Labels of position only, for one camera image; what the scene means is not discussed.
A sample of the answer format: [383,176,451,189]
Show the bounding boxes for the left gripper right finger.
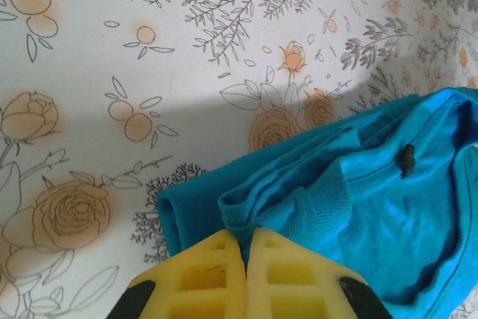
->
[246,226,393,319]

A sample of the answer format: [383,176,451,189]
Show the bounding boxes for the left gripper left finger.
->
[108,229,247,319]

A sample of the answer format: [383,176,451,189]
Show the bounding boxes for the blue t-shirt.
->
[156,86,478,319]

